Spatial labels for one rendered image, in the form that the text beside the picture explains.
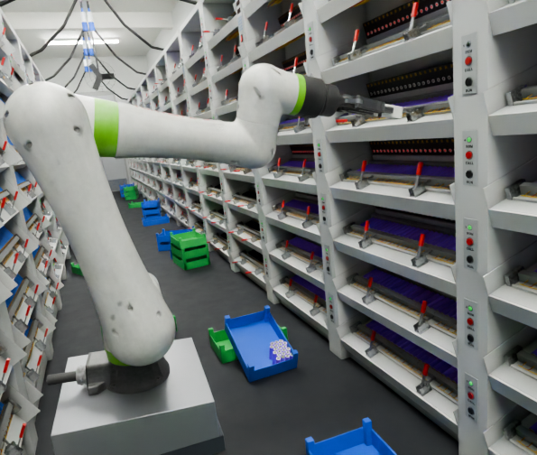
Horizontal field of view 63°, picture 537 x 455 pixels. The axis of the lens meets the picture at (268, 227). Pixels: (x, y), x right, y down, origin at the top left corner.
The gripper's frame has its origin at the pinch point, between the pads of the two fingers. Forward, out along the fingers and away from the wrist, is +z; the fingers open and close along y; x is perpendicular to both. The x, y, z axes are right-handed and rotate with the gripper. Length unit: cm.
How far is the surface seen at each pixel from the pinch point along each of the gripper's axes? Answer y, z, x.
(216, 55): -185, 0, 50
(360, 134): -23.3, 7.8, -4.2
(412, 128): 1.0, 7.4, -3.4
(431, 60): -12.9, 22.4, 19.2
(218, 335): -87, -12, -94
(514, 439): 28, 29, -77
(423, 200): 5.1, 11.0, -21.8
